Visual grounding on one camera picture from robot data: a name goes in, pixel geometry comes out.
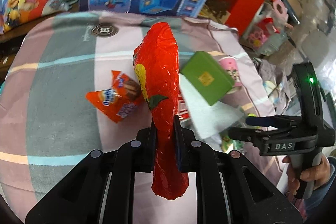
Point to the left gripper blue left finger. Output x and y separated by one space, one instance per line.
151 145

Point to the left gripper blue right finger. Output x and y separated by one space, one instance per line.
179 143

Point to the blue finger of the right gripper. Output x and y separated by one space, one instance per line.
250 135
271 121

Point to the red snack bag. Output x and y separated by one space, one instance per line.
156 65

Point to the right hand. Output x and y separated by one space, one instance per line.
319 174

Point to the red cola can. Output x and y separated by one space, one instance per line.
183 112

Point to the green white carton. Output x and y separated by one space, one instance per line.
228 144

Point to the white tissue paper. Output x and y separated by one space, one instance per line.
207 120

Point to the grey striped folded blanket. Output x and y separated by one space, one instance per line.
279 88

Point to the orange candy wrapper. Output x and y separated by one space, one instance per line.
118 101

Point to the green cardboard box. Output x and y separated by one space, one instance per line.
208 77

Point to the pink paper cup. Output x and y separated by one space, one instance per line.
229 64

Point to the clear plastic toy bin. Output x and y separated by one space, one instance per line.
269 29

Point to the clear plastic wrapped furniture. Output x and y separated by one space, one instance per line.
315 35

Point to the plaid pink quilt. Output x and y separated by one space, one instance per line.
48 125

